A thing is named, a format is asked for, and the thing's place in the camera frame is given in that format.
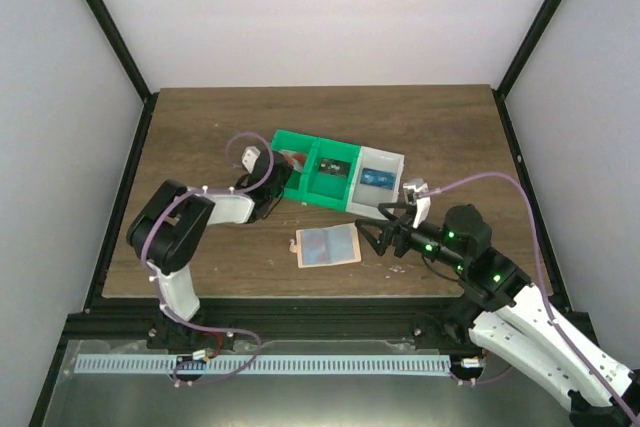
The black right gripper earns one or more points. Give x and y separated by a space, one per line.
388 228

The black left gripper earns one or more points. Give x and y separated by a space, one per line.
286 172

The white red card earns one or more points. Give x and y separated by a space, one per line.
296 159

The beige leather card holder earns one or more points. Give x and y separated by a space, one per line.
329 246

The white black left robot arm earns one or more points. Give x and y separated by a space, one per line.
168 230

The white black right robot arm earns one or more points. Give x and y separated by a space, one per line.
503 311

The blue VIP credit card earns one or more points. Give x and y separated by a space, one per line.
377 178

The black VIP credit card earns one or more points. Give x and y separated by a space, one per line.
334 167

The left green plastic bin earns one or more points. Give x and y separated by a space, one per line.
284 139

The green plastic bin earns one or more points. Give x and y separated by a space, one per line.
330 191
284 139

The white plastic bin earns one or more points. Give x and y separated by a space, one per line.
363 200

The middle green plastic bin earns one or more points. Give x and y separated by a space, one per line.
330 191

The metal sheet front plate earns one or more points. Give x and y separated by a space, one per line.
236 399

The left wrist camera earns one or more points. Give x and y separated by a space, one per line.
249 158

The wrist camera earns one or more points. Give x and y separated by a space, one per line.
249 158
415 192

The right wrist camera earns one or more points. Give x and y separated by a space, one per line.
415 192

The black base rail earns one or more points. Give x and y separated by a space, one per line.
431 322

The light blue slotted cable duct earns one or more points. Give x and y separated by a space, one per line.
165 364

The black left frame post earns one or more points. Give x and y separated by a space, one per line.
118 45

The black frame post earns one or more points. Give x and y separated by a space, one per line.
534 34
118 45

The black right frame post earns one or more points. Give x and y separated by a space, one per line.
534 34

